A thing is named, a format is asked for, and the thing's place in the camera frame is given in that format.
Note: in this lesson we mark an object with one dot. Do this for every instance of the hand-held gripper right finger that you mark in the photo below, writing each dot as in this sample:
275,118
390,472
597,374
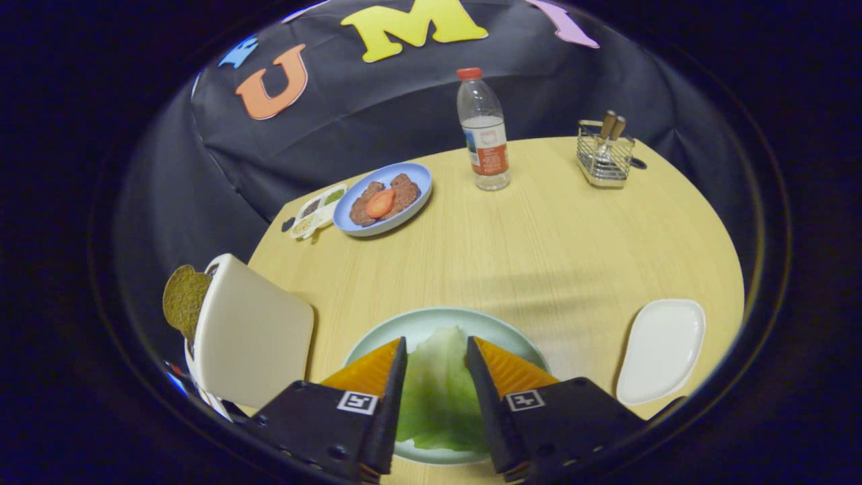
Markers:
572,424

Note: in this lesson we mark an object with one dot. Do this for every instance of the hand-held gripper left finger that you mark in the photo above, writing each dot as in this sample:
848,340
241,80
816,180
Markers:
323,421

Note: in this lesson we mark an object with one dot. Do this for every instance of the green lettuce leaf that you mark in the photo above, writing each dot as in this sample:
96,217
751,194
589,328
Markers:
438,397

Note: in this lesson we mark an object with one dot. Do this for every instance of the toasted bread slice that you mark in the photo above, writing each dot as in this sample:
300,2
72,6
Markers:
183,300

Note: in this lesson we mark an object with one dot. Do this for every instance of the white toaster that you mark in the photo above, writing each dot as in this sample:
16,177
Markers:
252,337

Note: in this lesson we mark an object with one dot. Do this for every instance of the white leaf-shaped dish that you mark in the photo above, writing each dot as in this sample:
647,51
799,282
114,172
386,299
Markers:
660,350

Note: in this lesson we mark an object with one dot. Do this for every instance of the pale green round plate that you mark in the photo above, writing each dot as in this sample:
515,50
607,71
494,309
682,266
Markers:
431,320

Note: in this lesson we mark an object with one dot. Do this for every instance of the brown meat patty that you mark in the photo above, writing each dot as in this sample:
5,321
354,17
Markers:
406,192
360,212

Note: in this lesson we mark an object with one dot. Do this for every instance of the white divided seasoning tray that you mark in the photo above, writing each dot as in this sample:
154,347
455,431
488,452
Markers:
316,209

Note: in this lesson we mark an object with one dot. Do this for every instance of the red tomato slice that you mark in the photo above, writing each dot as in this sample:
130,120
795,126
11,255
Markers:
380,203

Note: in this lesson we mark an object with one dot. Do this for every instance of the blue round plate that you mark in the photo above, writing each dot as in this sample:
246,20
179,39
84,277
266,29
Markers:
414,176

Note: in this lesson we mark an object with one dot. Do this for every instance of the clear water bottle red cap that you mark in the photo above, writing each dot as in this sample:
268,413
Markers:
483,135

